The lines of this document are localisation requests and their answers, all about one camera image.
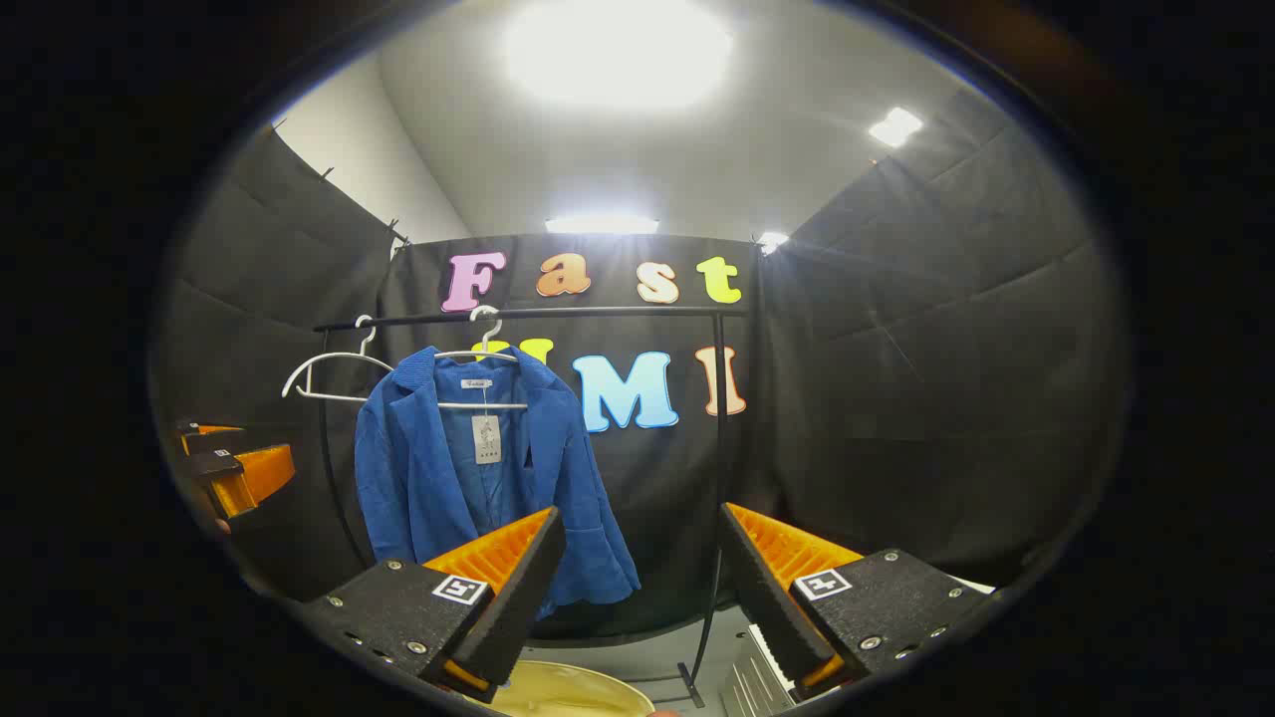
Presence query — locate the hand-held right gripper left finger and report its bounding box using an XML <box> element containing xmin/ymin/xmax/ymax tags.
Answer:
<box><xmin>299</xmin><ymin>506</ymin><xmax>567</xmax><ymax>703</ymax></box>

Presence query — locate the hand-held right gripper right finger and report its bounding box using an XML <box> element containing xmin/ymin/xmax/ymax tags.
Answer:
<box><xmin>719</xmin><ymin>503</ymin><xmax>997</xmax><ymax>703</ymax></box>

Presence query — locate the cream round laundry hamper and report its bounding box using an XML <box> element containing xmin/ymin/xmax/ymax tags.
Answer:
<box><xmin>488</xmin><ymin>660</ymin><xmax>658</xmax><ymax>717</ymax></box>

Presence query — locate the blue corduroy jacket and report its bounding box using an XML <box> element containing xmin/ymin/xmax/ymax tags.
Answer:
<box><xmin>354</xmin><ymin>346</ymin><xmax>641</xmax><ymax>623</ymax></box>

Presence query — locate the white clothes hanger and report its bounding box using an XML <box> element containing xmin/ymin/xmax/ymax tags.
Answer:
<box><xmin>433</xmin><ymin>305</ymin><xmax>529</xmax><ymax>411</ymax></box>
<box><xmin>282</xmin><ymin>315</ymin><xmax>399</xmax><ymax>404</ymax></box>

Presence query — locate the black clothes rack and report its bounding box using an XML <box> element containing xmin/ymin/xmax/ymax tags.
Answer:
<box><xmin>312</xmin><ymin>304</ymin><xmax>750</xmax><ymax>710</ymax></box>

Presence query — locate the grey ribbed panel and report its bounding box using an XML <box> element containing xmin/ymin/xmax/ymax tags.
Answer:
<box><xmin>717</xmin><ymin>622</ymin><xmax>800</xmax><ymax>717</ymax></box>

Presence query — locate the long ceiling light panel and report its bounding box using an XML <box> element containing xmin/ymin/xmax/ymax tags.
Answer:
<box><xmin>545</xmin><ymin>214</ymin><xmax>660</xmax><ymax>236</ymax></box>

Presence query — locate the large ceiling light panel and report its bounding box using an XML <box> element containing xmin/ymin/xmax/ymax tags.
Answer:
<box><xmin>503</xmin><ymin>0</ymin><xmax>733</xmax><ymax>111</ymax></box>

